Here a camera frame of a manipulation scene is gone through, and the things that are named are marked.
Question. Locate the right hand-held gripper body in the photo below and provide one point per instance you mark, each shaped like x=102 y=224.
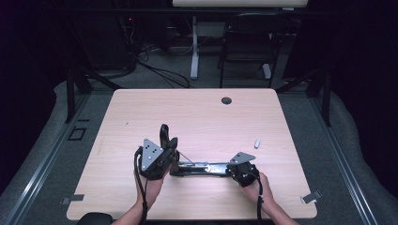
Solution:
x=244 y=173

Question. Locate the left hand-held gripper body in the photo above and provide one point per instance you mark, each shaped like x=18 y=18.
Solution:
x=151 y=156

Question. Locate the black stapler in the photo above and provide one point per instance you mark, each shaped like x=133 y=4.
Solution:
x=200 y=168

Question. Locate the small grey staple strip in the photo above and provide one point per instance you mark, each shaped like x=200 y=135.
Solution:
x=257 y=143

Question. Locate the person's right hand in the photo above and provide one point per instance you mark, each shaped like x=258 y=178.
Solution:
x=263 y=190

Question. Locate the person's left hand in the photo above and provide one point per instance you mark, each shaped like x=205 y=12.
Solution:
x=153 y=189

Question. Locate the grey tape piece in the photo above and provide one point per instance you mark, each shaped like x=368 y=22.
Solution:
x=73 y=198
x=311 y=197

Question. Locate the short black tape strip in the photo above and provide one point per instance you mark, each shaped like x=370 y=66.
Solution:
x=83 y=120

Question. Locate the black tape square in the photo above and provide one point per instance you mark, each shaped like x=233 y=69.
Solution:
x=70 y=137

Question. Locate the black seat cushion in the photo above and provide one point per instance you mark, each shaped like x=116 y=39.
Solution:
x=94 y=219

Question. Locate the white standing desk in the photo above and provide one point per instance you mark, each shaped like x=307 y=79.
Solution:
x=194 y=47

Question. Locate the black metal stand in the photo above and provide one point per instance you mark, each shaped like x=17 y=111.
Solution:
x=70 y=97
x=326 y=100

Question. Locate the dark equipment with red light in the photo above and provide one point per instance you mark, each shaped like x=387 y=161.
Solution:
x=106 y=40

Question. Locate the black folding chair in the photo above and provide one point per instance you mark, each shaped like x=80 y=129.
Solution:
x=250 y=47

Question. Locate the aluminium floor rail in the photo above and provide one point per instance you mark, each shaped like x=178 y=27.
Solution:
x=347 y=168
x=40 y=168

